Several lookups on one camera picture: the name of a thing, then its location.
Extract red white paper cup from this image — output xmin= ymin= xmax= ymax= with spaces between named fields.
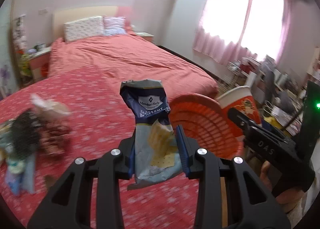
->
xmin=215 ymin=86 xmax=262 ymax=126

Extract blue cracker snack bag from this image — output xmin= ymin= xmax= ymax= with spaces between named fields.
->
xmin=120 ymin=79 xmax=182 ymax=191

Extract person right hand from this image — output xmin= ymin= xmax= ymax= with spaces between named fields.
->
xmin=260 ymin=161 xmax=305 ymax=204

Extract cluttered desk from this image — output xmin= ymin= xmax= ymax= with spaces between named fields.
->
xmin=252 ymin=56 xmax=307 ymax=137

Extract orange plastic laundry basket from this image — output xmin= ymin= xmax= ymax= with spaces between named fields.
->
xmin=169 ymin=93 xmax=243 ymax=160

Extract black daisy print sock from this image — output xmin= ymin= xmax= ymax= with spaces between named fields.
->
xmin=10 ymin=109 xmax=71 ymax=159

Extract crumpled white paper tissue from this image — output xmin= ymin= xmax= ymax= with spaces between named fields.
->
xmin=30 ymin=93 xmax=71 ymax=117

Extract red floral tablecloth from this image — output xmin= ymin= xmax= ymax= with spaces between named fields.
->
xmin=1 ymin=68 xmax=198 ymax=228

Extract pink window curtains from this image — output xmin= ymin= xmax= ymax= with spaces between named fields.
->
xmin=193 ymin=0 xmax=295 ymax=64

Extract coral pink bed duvet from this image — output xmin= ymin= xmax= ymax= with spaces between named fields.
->
xmin=49 ymin=34 xmax=218 ymax=99

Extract pink right nightstand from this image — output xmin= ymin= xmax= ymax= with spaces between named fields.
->
xmin=135 ymin=32 xmax=154 ymax=43

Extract pink nightstand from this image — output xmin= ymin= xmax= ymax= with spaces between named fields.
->
xmin=135 ymin=32 xmax=154 ymax=43
xmin=28 ymin=47 xmax=52 ymax=83

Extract pink left nightstand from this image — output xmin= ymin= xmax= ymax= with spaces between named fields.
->
xmin=28 ymin=47 xmax=52 ymax=83

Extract pink striped pillow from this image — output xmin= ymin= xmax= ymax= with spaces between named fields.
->
xmin=103 ymin=16 xmax=127 ymax=36

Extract white floral pillow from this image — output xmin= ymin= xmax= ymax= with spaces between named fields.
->
xmin=63 ymin=16 xmax=104 ymax=42

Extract hanging plush toy organizer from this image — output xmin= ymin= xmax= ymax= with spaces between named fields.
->
xmin=12 ymin=14 xmax=33 ymax=86

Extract beige pink headboard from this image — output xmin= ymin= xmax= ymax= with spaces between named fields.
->
xmin=52 ymin=6 xmax=132 ymax=40

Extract white wire rack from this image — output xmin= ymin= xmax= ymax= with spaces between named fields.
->
xmin=219 ymin=61 xmax=247 ymax=93

